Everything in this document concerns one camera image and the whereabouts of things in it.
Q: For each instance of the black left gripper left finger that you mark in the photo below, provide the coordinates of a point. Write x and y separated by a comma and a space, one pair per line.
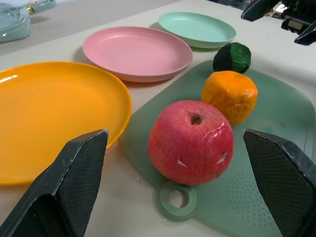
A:
66, 187

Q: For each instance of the pale green packet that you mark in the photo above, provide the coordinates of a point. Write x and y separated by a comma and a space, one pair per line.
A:
43, 5

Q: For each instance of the red apple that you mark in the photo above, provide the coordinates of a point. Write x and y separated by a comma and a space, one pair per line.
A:
190, 145

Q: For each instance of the green cutting board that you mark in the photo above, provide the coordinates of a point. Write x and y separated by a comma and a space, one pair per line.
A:
266, 148

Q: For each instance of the orange fruit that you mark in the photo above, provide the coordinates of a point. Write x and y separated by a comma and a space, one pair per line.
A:
230, 95

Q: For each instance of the pink plate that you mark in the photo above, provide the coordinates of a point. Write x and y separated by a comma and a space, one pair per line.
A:
135, 53

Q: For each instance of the dark green fruit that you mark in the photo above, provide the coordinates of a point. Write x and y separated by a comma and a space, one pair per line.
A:
233, 58

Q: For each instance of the light green container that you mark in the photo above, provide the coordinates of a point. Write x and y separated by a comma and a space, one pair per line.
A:
12, 22

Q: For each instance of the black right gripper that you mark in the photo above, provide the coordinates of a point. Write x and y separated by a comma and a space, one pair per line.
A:
296, 17

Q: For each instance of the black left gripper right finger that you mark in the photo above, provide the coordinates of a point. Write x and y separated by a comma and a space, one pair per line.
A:
284, 182

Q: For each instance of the mint green plate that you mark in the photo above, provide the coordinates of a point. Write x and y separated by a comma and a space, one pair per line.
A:
197, 28

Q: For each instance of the orange plate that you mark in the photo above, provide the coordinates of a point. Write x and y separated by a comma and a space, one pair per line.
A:
56, 116

